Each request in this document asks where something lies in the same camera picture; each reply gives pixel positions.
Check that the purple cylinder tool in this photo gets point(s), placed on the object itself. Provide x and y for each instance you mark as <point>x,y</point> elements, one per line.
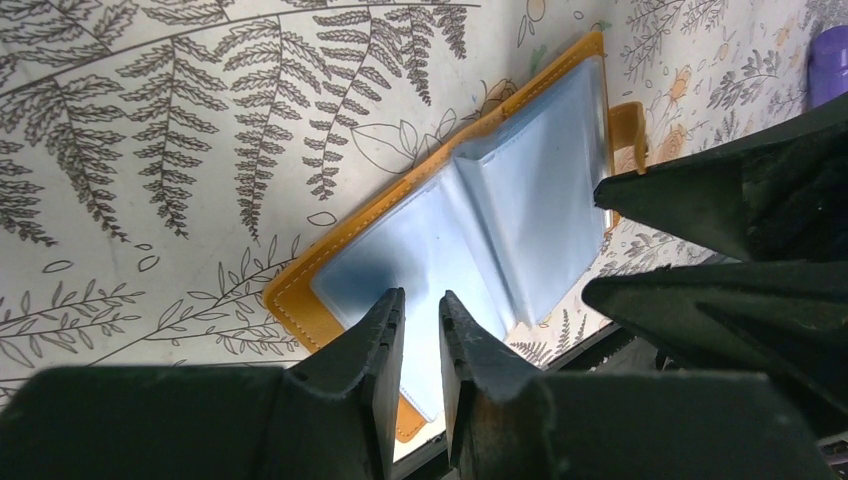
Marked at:
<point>827,66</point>

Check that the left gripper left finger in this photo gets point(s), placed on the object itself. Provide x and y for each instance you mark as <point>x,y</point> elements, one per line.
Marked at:
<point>331,416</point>

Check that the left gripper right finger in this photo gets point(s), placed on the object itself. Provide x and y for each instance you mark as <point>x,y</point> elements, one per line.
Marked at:
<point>596,424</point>

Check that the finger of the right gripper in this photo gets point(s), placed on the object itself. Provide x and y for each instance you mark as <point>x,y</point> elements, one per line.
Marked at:
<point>777,194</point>
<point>786,319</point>

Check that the orange card holder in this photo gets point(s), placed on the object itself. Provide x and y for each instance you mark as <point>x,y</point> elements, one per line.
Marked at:
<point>503,215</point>

